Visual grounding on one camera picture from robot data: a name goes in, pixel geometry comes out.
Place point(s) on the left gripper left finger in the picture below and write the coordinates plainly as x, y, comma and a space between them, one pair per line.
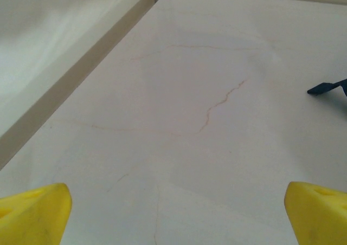
32, 218

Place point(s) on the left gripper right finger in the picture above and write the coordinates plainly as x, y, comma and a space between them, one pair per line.
320, 218

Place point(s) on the navy blue backpack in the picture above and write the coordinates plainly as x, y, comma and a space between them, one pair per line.
325, 87

